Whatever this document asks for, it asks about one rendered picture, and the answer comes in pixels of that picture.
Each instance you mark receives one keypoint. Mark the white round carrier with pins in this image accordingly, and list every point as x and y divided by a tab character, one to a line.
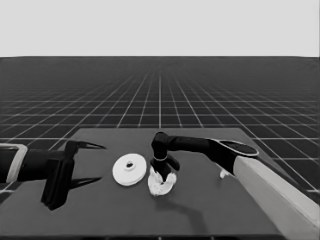
160	190

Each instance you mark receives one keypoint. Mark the small white toothed gear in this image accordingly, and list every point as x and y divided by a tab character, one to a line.
153	176
171	182

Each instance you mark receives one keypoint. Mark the large thick white disc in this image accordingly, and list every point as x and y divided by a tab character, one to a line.
124	175

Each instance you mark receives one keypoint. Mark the small thin white T-shaped piece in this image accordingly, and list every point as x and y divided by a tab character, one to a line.
224	173

